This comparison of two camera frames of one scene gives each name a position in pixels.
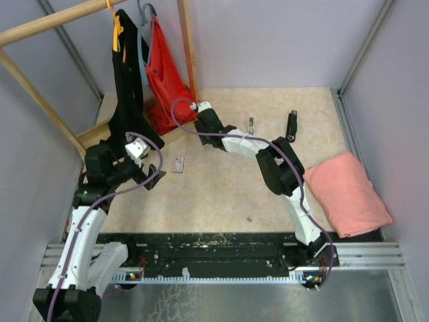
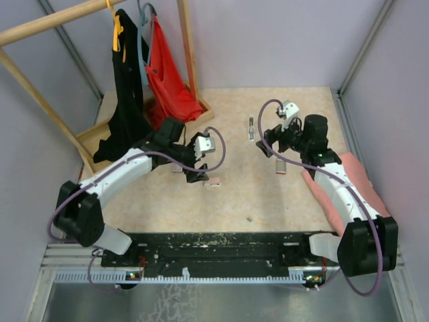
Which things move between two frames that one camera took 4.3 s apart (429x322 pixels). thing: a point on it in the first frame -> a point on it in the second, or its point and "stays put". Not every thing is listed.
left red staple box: [178, 164] stays put
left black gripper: [141, 176] -> [194, 176]
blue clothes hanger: [143, 20] stays put
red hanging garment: [172, 106] stays put
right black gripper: [203, 139] -> [276, 133]
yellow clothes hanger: [117, 29] stays put
